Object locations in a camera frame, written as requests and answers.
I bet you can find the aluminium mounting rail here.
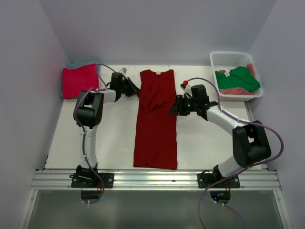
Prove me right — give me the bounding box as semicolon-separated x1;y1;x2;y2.
31;170;281;191

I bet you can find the folded pink t shirt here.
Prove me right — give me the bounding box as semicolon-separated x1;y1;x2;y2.
62;63;100;99

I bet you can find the white plastic basket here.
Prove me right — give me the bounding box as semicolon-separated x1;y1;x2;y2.
210;51;264;102

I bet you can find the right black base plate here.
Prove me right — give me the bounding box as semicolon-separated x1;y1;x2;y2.
197;170;241;188

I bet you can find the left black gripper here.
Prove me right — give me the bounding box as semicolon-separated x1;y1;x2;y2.
119;77;141;97

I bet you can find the dark red t shirt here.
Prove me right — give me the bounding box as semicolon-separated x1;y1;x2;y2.
133;70;178;170

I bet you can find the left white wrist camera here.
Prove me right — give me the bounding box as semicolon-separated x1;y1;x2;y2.
119;67;127;75

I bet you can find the green t shirt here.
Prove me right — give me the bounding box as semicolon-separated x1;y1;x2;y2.
214;66;261;93

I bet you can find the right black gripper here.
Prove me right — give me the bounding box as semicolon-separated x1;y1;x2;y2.
168;94;198;116

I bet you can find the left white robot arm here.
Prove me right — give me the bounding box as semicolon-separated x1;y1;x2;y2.
70;73;140;188

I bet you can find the salmon pink t shirt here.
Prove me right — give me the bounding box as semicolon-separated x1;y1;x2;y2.
219;63;256;95

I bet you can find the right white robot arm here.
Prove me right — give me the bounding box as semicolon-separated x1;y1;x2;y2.
169;81;271;187

